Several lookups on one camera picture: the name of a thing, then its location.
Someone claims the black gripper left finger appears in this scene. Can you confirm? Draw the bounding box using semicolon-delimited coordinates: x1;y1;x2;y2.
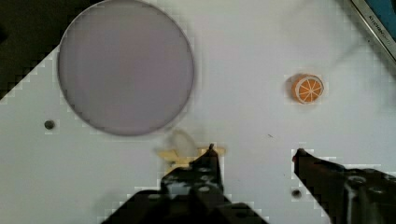
102;145;268;224

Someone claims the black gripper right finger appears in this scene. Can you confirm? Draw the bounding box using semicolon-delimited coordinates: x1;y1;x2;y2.
292;148;396;224

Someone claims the peeled banana toy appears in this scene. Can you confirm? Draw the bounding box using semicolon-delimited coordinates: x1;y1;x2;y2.
155;129;226;175

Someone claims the orange slice toy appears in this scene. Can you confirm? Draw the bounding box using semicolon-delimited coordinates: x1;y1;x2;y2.
290;74;324;105

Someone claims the round lilac plate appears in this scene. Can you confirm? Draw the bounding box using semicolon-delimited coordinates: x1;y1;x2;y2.
57;0;195;136

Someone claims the black toaster oven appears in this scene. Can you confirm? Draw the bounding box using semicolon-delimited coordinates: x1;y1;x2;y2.
348;0;396;66

